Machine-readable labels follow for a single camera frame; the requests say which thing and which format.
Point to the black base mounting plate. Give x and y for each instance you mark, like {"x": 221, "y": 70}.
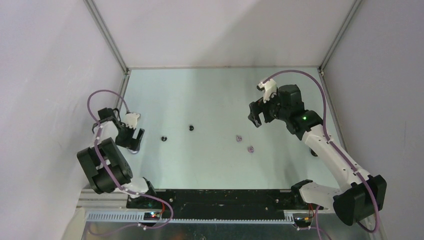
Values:
{"x": 231, "y": 204}

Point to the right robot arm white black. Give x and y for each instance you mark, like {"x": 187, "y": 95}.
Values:
{"x": 359, "y": 194}

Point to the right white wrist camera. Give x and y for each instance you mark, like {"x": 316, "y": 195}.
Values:
{"x": 269, "y": 89}

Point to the controller board with leds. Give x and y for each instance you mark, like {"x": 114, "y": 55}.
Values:
{"x": 303, "y": 222}
{"x": 152, "y": 216}

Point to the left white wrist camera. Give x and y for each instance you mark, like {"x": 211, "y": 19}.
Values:
{"x": 131, "y": 120}

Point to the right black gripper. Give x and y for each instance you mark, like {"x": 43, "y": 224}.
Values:
{"x": 259, "y": 106}

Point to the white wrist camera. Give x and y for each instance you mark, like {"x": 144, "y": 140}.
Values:
{"x": 269, "y": 89}
{"x": 131, "y": 120}

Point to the left controller board with leds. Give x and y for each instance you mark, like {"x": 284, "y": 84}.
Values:
{"x": 152, "y": 216}

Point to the right controller board with leds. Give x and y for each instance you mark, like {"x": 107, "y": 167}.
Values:
{"x": 303, "y": 222}

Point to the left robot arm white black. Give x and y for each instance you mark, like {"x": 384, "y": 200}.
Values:
{"x": 103, "y": 162}

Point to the grey slotted cable duct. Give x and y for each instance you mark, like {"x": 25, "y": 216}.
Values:
{"x": 137, "y": 217}

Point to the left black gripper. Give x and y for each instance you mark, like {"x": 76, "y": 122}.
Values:
{"x": 131, "y": 143}

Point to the purple earbud charging case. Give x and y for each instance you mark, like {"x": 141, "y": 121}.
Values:
{"x": 133, "y": 151}

